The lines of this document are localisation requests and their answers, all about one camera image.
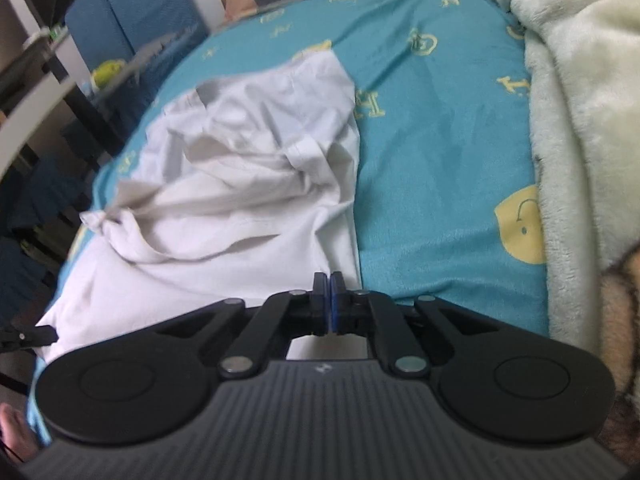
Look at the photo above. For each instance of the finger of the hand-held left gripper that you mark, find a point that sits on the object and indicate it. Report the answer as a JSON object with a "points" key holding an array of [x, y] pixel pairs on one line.
{"points": [[35, 336]]}

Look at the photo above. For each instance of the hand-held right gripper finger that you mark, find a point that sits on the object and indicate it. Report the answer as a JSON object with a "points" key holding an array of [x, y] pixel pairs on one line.
{"points": [[326, 310], [336, 310]]}

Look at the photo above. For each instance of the white t-shirt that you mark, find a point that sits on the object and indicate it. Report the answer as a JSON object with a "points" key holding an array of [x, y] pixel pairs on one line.
{"points": [[225, 160]]}

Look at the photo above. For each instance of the teal printed bedsheet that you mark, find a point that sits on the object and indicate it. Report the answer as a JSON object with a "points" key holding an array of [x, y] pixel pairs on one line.
{"points": [[440, 135]]}

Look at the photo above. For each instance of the white desk board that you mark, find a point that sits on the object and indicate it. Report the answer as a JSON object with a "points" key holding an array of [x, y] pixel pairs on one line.
{"points": [[30, 115]]}

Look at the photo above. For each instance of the tan plush cloth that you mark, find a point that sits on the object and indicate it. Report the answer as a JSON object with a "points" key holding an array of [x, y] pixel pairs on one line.
{"points": [[622, 335]]}

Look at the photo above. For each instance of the light green fleece blanket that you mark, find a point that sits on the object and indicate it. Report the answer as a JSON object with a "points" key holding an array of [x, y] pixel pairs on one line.
{"points": [[585, 110]]}

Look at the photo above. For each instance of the blue sofa chair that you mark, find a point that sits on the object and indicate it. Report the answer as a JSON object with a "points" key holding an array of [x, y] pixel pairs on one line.
{"points": [[140, 10]]}

